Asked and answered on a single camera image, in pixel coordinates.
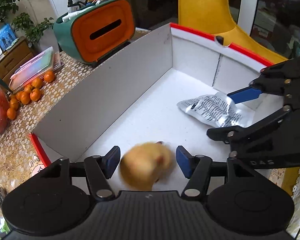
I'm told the yellow hamster plush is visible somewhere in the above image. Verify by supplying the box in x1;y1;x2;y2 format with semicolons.
119;141;175;191

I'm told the silver foil packet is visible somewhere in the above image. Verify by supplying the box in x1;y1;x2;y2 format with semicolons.
177;92;253;128

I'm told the red cardboard box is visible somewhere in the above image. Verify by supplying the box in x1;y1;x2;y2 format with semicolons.
28;22;286;188

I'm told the gold patterned tablecloth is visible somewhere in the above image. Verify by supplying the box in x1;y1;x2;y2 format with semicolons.
0;28;151;228

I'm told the yellow giraffe chair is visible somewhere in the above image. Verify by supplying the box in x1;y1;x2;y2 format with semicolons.
177;0;300;196

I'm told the mandarin orange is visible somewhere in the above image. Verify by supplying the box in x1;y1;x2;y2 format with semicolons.
20;92;31;105
30;88;42;102
44;70;55;83

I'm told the stack of colourful folders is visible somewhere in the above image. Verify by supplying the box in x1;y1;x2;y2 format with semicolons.
8;47;62;93

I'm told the green orange tissue box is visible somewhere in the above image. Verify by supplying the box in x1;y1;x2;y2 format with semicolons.
53;0;135;64

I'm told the wooden tv cabinet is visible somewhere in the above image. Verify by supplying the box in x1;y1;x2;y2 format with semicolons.
0;37;35;85

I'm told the blue picture card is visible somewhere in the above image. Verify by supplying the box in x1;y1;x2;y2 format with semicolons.
0;23;17;51

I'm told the green potted tree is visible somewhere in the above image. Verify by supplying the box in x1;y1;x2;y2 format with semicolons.
0;0;56;44

